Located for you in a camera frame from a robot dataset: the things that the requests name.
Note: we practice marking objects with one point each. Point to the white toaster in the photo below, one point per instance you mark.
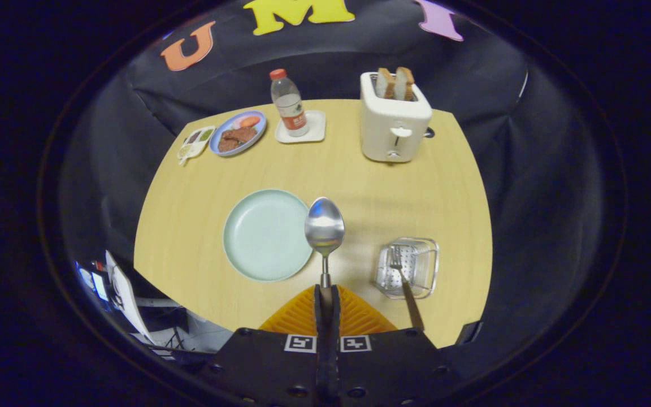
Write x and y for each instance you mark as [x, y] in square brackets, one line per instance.
[393, 121]

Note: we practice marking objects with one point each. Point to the blue plate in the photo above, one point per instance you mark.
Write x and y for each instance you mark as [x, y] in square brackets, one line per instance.
[221, 131]

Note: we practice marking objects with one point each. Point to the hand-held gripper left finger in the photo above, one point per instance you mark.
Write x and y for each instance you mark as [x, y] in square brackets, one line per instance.
[274, 370]

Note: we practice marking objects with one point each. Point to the brown meat pieces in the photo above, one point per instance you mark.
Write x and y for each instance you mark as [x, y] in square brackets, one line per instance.
[238, 137]

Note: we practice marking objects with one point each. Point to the white square coaster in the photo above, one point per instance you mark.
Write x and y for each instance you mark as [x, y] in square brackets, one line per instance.
[315, 127]

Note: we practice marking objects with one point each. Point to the light green plate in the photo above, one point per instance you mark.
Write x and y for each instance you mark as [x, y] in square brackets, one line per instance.
[263, 237]

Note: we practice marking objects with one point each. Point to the orange tomato slice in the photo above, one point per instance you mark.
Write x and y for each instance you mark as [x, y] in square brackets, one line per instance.
[250, 121]

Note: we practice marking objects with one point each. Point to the brown toast slice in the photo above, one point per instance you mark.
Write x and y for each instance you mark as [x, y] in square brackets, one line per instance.
[385, 83]
[405, 83]

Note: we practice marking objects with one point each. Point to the white stand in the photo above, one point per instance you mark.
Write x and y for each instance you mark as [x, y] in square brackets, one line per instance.
[127, 294]

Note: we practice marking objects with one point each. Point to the blue box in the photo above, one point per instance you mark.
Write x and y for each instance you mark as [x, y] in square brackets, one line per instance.
[99, 285]

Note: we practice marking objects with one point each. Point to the clear bottle with red label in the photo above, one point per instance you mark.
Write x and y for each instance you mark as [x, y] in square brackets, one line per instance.
[290, 107]

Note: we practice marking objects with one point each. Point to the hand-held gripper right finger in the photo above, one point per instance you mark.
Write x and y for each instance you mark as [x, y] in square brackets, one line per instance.
[382, 370]

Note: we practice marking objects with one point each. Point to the white sauce tray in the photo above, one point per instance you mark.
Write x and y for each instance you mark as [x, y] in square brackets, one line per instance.
[194, 146]

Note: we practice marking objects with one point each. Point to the black table bracket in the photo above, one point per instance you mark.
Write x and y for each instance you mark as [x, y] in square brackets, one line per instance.
[468, 333]

